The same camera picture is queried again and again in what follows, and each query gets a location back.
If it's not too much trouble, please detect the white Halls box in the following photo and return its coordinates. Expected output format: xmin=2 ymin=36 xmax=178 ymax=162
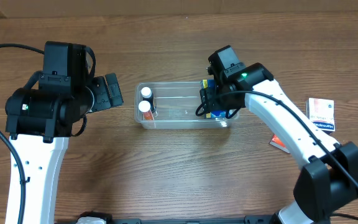
xmin=306 ymin=98 xmax=336 ymax=134

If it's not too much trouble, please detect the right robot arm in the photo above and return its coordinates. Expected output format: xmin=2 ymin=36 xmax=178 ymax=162
xmin=200 ymin=45 xmax=358 ymax=223

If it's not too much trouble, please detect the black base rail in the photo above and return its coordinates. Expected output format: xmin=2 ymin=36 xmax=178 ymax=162
xmin=55 ymin=212 xmax=281 ymax=224

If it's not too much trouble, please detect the orange red medicine box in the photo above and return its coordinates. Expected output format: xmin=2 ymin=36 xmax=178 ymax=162
xmin=269 ymin=134 xmax=290 ymax=154

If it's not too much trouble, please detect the black bottle white cap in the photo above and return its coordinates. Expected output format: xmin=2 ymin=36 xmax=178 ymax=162
xmin=140 ymin=86 xmax=154 ymax=104

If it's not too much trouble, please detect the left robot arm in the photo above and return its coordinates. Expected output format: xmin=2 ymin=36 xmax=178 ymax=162
xmin=5 ymin=41 xmax=124 ymax=223

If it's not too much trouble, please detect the clear plastic container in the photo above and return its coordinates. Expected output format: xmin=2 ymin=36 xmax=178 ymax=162
xmin=134 ymin=81 xmax=240 ymax=129

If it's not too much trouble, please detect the blue VapoDrops box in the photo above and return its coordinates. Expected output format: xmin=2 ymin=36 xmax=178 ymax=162
xmin=200 ymin=80 xmax=226 ymax=119

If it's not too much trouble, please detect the orange tube white cap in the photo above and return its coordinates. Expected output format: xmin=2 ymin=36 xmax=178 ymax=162
xmin=138 ymin=101 xmax=154 ymax=120

